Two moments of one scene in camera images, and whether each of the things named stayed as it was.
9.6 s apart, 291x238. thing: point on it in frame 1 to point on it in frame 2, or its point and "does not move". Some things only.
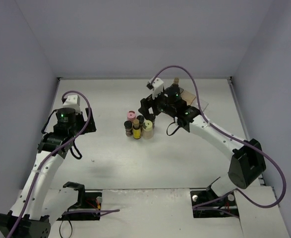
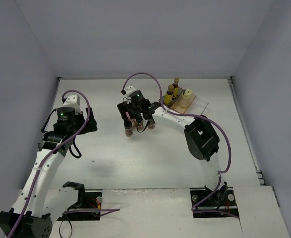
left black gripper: (89, 121) does not move
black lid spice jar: (141, 119) does not move
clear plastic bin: (203, 104) does not move
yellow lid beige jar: (147, 130) to (185, 100)
